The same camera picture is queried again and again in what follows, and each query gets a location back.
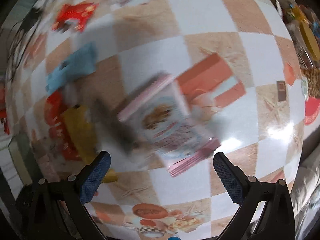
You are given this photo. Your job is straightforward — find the checkered tablecloth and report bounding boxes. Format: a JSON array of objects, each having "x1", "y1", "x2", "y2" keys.
[{"x1": 5, "y1": 0, "x2": 310, "y2": 240}]

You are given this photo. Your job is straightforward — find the blue snack packet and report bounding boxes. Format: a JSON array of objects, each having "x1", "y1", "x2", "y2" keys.
[{"x1": 45, "y1": 42, "x2": 97, "y2": 94}]

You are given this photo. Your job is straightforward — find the red printed snack packet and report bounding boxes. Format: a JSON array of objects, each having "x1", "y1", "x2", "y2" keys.
[{"x1": 51, "y1": 2, "x2": 99, "y2": 33}]

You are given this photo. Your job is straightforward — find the pink white cookie packet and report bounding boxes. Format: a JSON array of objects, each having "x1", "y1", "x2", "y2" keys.
[{"x1": 117, "y1": 73, "x2": 222, "y2": 178}]

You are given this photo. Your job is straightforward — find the yellow snack packet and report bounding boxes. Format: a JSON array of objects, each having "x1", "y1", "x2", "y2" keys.
[{"x1": 62, "y1": 105, "x2": 119, "y2": 183}]

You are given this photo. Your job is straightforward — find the yellow box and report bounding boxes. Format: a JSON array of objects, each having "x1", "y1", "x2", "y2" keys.
[{"x1": 299, "y1": 21, "x2": 320, "y2": 60}]

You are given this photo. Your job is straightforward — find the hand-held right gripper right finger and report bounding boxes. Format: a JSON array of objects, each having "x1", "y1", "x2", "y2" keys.
[{"x1": 212, "y1": 152, "x2": 300, "y2": 240}]

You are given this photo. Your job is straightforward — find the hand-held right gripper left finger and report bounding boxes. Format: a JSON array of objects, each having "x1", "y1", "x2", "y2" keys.
[{"x1": 15, "y1": 151, "x2": 112, "y2": 240}]

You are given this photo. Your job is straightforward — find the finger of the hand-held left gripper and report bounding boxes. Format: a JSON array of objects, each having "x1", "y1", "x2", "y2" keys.
[{"x1": 94, "y1": 99, "x2": 144, "y2": 155}]

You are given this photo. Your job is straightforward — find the long red snack packet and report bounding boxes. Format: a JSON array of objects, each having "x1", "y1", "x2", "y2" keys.
[{"x1": 44, "y1": 91, "x2": 83, "y2": 162}]

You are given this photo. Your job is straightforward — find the bag of nuts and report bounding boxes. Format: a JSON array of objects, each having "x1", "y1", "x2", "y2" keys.
[{"x1": 301, "y1": 67, "x2": 320, "y2": 98}]

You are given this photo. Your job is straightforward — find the black power adapter with cable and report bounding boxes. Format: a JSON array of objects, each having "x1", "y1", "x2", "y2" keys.
[{"x1": 7, "y1": 0, "x2": 50, "y2": 80}]

